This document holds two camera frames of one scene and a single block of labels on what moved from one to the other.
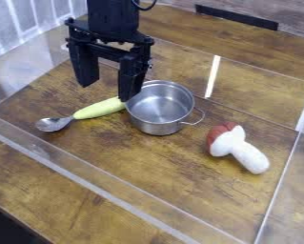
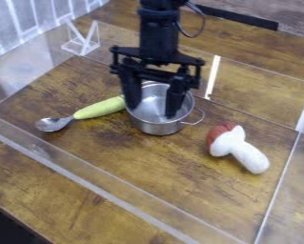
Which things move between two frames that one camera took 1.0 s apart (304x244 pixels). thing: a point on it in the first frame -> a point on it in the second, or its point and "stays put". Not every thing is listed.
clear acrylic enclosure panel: x=49 y=197 stays put
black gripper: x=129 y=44 -> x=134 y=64
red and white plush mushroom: x=225 y=142 stays put
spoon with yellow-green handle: x=56 y=124 stays put
